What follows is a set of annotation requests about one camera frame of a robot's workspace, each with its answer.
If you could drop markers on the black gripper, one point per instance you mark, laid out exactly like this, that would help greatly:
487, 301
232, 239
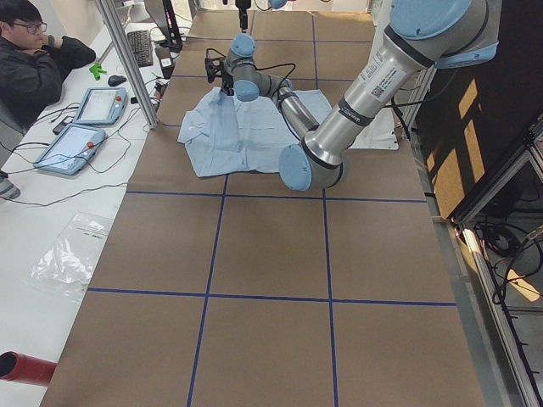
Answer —
229, 81

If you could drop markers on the light blue button shirt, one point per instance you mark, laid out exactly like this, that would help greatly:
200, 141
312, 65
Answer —
223, 135

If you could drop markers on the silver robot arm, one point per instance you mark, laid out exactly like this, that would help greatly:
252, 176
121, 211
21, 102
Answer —
418, 36
244, 6

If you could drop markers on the black monitor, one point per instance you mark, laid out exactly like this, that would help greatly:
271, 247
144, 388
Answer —
162, 14

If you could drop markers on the black keyboard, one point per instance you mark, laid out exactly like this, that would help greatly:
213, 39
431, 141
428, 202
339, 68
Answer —
141, 46

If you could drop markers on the black computer mouse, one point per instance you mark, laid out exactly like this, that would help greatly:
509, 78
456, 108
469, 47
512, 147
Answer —
116, 80

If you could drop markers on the green small object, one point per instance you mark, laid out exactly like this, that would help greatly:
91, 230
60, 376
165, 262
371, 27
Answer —
97, 71

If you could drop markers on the upper teach pendant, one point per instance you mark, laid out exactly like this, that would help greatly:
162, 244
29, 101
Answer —
101, 106

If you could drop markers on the teach pendant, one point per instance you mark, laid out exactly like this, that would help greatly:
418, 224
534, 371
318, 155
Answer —
71, 150
101, 106

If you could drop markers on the lower teach pendant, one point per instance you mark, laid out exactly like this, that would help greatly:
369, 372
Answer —
71, 150

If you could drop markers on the seated person in black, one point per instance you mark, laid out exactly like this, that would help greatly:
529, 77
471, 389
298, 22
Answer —
34, 64

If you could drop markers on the clear plastic bag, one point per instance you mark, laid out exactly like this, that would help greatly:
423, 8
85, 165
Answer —
66, 268

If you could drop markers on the red cylinder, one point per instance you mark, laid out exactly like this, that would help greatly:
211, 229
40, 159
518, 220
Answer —
26, 369

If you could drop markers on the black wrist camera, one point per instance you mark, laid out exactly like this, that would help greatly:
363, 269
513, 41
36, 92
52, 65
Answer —
213, 63

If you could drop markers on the aluminium frame post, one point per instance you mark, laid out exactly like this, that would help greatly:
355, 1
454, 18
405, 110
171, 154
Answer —
117, 32

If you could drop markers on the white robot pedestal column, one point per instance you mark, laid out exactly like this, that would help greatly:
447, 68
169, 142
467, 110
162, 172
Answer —
380, 134

